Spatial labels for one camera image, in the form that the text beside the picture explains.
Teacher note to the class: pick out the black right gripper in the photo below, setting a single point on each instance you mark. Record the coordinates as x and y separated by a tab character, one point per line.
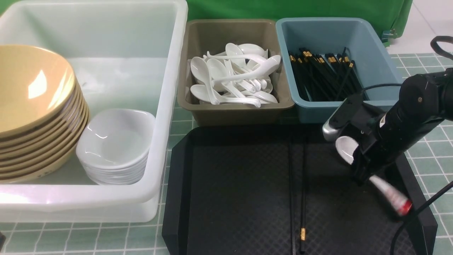
390	135

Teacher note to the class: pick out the white spoon red tip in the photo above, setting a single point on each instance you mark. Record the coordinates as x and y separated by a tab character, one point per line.
400	203

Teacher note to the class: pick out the tan noodle bowl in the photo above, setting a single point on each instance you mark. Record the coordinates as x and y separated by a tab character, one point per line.
35	84

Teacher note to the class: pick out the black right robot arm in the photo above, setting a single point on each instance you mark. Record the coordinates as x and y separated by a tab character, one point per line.
424	101

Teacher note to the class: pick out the green checkered tablecloth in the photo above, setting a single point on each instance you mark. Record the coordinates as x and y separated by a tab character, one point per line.
430	159

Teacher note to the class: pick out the black chopsticks bundle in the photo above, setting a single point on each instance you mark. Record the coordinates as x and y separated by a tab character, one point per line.
329	77

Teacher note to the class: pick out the teal binder clip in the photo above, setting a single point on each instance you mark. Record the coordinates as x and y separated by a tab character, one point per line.
388	34

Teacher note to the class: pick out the green backdrop cloth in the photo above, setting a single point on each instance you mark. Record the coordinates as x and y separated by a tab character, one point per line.
300	9

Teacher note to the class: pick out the black chopstick on tray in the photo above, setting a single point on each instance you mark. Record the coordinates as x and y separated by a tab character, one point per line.
302	249
291	195

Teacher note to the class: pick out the white spoons pile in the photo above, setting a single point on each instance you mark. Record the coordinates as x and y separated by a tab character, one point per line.
238	75

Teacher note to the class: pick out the black plastic tray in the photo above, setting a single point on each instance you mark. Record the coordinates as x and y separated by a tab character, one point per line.
228	194

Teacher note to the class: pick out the brown plastic bin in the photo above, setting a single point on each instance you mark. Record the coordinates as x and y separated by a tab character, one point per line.
212	35

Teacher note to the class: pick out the large white plastic tub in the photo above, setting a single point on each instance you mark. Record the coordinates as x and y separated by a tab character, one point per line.
68	195

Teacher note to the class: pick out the stack of white dishes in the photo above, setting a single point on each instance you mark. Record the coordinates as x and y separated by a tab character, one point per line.
113	148

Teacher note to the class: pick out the stack of tan bowls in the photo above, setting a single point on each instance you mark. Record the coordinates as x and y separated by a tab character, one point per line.
35	145

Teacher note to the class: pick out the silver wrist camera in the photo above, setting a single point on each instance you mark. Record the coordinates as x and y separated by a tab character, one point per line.
340	117

